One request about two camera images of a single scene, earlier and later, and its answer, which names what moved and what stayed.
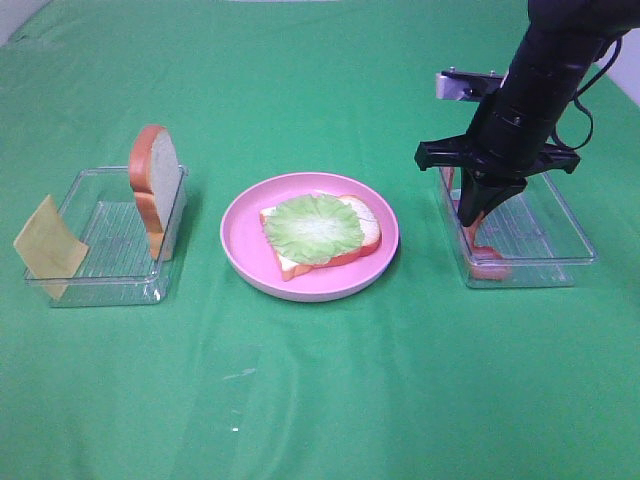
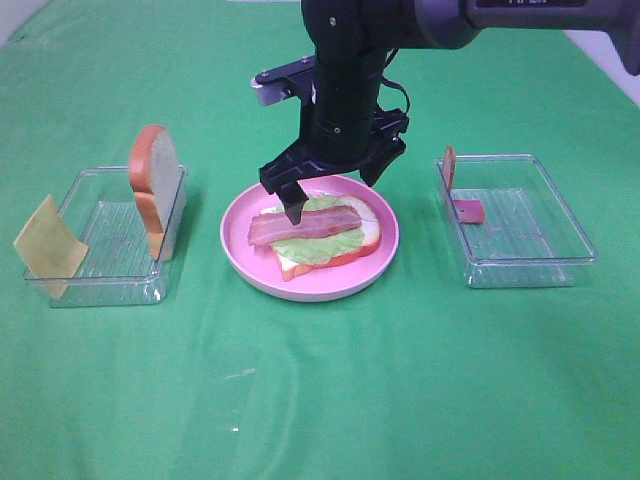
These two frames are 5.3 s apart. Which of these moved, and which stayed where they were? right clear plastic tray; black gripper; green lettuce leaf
Moved: black gripper
Stayed: right clear plastic tray; green lettuce leaf
